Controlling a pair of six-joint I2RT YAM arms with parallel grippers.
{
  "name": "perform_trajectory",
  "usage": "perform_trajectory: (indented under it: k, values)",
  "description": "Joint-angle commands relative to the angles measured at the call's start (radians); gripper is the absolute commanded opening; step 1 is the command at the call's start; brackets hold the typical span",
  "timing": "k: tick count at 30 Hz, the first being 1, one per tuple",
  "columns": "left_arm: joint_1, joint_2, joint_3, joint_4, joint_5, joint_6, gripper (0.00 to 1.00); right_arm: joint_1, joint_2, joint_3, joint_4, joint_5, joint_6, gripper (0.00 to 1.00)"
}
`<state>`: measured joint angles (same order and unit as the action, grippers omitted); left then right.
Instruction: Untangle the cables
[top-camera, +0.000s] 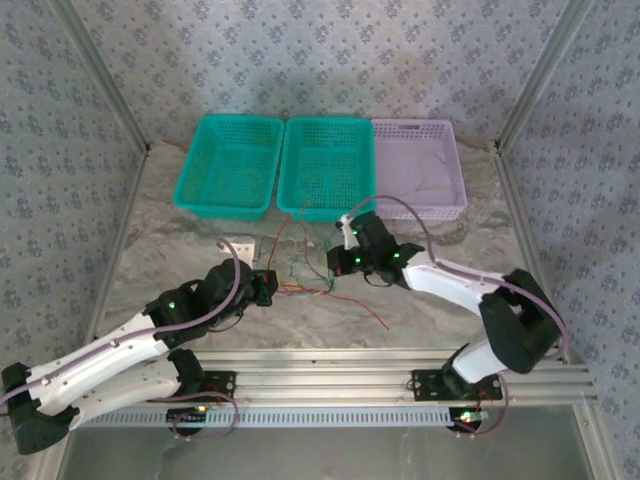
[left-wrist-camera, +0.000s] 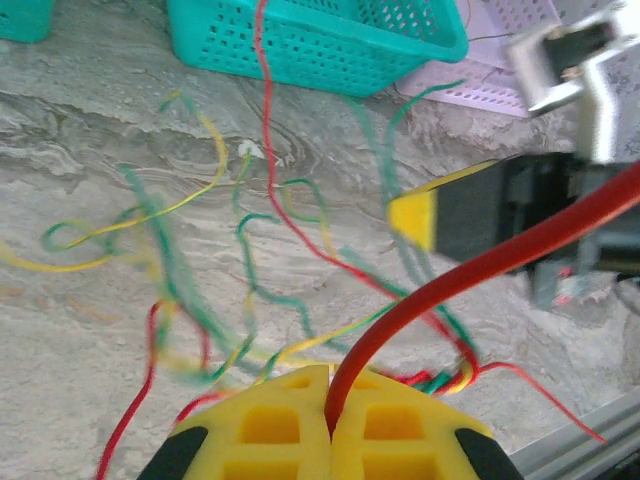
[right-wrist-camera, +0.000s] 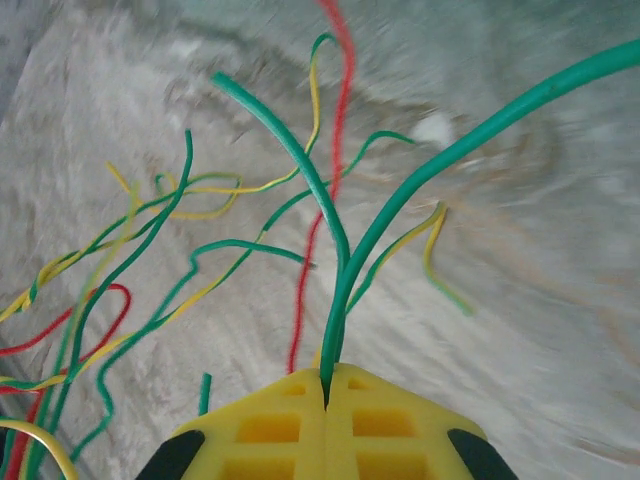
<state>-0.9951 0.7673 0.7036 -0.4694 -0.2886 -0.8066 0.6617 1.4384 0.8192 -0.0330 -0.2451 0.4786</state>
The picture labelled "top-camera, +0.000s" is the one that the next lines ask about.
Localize grey slotted cable duct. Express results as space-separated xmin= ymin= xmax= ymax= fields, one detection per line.
xmin=73 ymin=407 xmax=481 ymax=430

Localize lilac perforated plastic basket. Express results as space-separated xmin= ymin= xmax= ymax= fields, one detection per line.
xmin=370 ymin=118 xmax=469 ymax=222

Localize teal perforated plastic basket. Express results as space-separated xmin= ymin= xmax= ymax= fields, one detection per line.
xmin=275 ymin=116 xmax=378 ymax=225
xmin=172 ymin=114 xmax=286 ymax=224

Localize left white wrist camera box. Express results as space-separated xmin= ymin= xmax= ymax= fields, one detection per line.
xmin=222 ymin=238 xmax=257 ymax=262

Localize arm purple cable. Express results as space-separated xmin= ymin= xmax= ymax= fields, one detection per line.
xmin=347 ymin=195 xmax=571 ymax=441
xmin=0 ymin=239 xmax=242 ymax=442

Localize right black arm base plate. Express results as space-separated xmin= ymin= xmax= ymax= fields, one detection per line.
xmin=411 ymin=368 xmax=504 ymax=402

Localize small controller circuit board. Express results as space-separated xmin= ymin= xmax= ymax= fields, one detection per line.
xmin=451 ymin=407 xmax=490 ymax=435
xmin=166 ymin=405 xmax=210 ymax=437

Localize aluminium frame post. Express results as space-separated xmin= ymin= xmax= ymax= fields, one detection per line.
xmin=494 ymin=0 xmax=596 ymax=154
xmin=49 ymin=0 xmax=152 ymax=154

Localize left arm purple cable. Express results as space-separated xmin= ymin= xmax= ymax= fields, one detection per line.
xmin=0 ymin=239 xmax=242 ymax=442

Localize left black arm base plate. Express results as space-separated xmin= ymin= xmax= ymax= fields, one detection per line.
xmin=145 ymin=369 xmax=237 ymax=404

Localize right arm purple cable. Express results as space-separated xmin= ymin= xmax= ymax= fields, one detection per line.
xmin=347 ymin=195 xmax=571 ymax=441

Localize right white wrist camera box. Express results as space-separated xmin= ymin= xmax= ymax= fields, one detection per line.
xmin=337 ymin=214 xmax=359 ymax=249

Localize aluminium mounting rail beam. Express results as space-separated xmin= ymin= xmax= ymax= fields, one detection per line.
xmin=52 ymin=347 xmax=600 ymax=407

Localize aluminium lower frame leg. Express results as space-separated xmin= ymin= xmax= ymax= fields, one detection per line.
xmin=572 ymin=403 xmax=624 ymax=480

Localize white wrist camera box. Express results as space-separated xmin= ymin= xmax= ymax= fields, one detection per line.
xmin=222 ymin=238 xmax=257 ymax=262
xmin=337 ymin=214 xmax=359 ymax=249

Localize aluminium table side rail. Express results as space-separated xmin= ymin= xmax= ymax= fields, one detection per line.
xmin=492 ymin=142 xmax=574 ymax=366
xmin=77 ymin=147 xmax=151 ymax=369

